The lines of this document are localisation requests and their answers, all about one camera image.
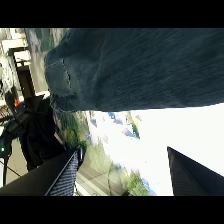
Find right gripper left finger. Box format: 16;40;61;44
0;145;83;197

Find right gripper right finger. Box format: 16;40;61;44
166;146;224;197

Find blue jeans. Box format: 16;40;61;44
44;28;224;113

